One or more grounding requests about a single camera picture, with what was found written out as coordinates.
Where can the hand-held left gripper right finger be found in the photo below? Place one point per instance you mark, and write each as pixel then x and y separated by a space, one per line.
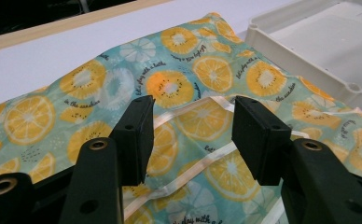
pixel 260 146

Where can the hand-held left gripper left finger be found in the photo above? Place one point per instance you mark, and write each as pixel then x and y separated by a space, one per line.
pixel 135 140

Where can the teal citrus print fabric bag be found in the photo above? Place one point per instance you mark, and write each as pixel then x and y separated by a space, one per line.
pixel 201 74

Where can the white plastic tray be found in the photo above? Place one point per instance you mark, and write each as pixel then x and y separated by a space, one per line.
pixel 325 40

